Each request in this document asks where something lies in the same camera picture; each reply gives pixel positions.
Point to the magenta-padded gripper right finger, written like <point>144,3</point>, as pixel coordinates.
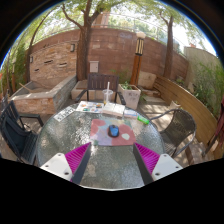
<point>148,157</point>

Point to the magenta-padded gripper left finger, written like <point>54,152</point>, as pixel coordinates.
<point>77,156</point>

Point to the blue and black computer mouse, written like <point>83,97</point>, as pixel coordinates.
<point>113,131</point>

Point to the pink patterned mouse pad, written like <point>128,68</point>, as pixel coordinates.
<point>100,135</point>

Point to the small green box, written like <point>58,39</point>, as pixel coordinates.
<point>143,120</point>

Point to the dark wicker patio chair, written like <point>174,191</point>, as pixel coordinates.
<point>178,128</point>

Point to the white licence plate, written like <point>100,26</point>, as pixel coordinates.
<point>64,113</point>

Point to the small white booklet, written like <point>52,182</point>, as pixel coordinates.
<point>131,113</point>

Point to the colourful printed magazine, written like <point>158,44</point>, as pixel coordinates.
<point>89,107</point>

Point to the open white book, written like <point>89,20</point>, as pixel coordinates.
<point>114,109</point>

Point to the small white plant pot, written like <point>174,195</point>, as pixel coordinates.
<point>175,104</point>

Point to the white square planter with plant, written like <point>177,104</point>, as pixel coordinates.
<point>131,98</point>

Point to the black slatted patio chair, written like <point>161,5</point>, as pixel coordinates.
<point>16,136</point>

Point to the curved wooden bench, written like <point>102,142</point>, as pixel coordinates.
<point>190,106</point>

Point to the raised stone garden bed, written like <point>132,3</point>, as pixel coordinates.
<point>36,103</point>

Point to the clear plastic cup with straw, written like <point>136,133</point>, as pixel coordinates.
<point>107,96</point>

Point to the beige stone slab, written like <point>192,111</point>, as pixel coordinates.
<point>147,80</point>

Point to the dark wooden slatted chair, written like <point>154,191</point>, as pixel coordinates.
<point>98,81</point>

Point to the thick forked tree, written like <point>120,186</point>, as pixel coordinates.
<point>81,56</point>

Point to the thin leaning tree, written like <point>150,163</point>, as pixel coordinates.
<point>28,66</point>

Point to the slim straight tree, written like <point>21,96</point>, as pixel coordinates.
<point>169,53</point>

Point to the wooden garden lamp post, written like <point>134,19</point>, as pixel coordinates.
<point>136,66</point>

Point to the grey wall utility box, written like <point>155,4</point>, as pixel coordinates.
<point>94,66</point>

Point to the wall lamp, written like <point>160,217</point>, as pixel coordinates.
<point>72,47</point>
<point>31,59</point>

